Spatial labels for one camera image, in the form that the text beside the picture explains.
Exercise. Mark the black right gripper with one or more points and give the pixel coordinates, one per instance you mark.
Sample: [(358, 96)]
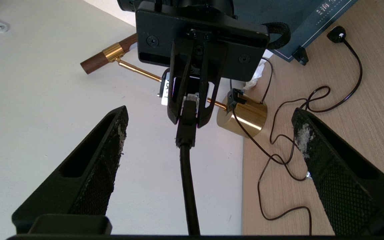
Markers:
[(155, 30)]

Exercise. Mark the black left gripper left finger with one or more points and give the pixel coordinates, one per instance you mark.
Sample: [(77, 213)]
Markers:
[(88, 173)]

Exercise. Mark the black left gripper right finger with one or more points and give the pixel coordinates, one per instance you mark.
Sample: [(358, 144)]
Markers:
[(352, 186)]

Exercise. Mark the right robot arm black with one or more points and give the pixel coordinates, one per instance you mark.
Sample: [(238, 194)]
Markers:
[(195, 3)]

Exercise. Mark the brass desk lamp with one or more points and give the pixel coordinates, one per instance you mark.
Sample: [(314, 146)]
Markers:
[(245, 116)]

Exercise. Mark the crumpled white tissue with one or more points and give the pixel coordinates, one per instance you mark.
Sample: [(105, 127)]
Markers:
[(257, 75)]

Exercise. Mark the black plastic clip stand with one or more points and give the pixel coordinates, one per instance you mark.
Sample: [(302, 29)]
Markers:
[(300, 55)]

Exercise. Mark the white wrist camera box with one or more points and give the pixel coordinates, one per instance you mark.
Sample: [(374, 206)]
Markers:
[(166, 93)]

